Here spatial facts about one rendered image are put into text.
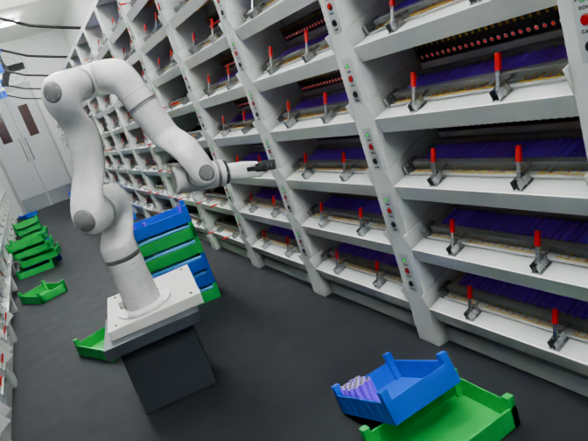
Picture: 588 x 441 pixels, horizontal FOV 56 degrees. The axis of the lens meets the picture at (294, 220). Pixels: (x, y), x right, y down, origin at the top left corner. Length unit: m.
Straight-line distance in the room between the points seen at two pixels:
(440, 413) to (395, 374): 0.21
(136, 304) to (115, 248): 0.20
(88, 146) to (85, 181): 0.11
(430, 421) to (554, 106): 0.80
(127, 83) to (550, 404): 1.38
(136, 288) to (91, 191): 0.35
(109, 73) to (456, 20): 0.96
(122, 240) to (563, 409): 1.34
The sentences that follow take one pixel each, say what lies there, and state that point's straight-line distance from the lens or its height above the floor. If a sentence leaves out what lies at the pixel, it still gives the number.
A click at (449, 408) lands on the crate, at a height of 0.00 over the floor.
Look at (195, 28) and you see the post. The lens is 2.86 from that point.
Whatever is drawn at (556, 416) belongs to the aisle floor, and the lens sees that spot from 1.46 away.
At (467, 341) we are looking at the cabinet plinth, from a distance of 1.72.
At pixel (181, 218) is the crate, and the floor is 0.43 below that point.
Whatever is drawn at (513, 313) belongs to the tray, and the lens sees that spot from 1.56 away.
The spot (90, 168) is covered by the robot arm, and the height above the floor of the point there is 0.82.
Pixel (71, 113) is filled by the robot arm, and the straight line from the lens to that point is 1.75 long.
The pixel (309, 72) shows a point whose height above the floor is 0.88.
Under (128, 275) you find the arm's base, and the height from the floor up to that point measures 0.46.
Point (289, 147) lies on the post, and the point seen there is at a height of 0.63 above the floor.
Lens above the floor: 0.90
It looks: 14 degrees down
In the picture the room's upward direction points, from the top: 19 degrees counter-clockwise
